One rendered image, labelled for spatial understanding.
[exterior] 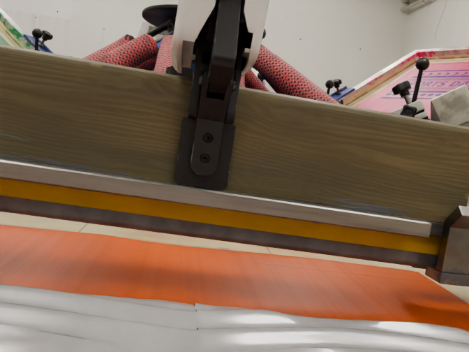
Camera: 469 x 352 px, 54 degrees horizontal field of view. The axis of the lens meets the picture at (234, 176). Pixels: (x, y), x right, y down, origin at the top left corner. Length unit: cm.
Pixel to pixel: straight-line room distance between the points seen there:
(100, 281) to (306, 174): 14
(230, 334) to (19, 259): 16
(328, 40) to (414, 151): 441
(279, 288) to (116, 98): 16
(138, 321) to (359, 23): 468
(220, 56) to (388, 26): 473
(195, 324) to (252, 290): 8
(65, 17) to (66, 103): 436
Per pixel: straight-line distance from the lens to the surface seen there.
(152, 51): 99
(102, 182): 27
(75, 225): 43
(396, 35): 497
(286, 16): 465
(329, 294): 33
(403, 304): 35
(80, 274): 30
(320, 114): 29
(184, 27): 25
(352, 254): 32
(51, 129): 29
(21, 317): 23
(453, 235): 33
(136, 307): 24
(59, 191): 30
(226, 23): 25
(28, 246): 36
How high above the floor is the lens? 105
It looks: 5 degrees down
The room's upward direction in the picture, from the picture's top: 8 degrees clockwise
